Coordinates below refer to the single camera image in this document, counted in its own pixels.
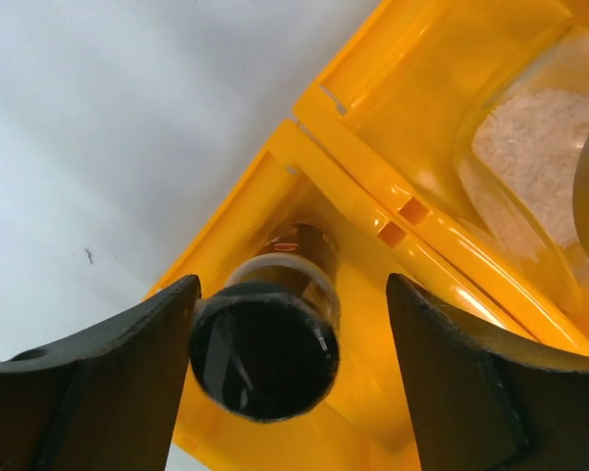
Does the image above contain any clear flask-shaped glass jar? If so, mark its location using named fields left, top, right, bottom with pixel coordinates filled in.
left=455, top=22, right=589, bottom=314

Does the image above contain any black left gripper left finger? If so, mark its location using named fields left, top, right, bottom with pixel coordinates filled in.
left=0, top=276, right=200, bottom=470

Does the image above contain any yellow six-compartment tray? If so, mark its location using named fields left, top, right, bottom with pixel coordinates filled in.
left=160, top=1, right=589, bottom=470

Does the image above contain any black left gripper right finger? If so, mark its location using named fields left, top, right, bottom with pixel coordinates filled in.
left=386, top=274, right=589, bottom=470

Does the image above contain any small black-lid spice jar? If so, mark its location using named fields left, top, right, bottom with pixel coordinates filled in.
left=189, top=223, right=341, bottom=423

